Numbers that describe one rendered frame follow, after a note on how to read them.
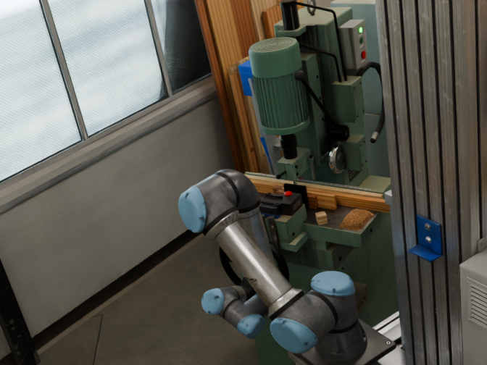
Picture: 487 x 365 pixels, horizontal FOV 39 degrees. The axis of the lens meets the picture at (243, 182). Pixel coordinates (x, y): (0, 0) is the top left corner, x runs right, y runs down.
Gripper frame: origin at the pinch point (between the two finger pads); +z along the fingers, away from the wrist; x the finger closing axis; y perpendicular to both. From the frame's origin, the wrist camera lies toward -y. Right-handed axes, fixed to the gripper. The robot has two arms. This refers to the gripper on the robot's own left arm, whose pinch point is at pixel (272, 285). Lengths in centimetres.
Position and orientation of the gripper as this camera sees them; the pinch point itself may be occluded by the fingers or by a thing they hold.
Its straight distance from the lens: 238.7
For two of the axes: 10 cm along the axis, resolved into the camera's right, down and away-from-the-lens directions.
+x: 8.2, 1.2, -5.6
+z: 5.6, 0.4, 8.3
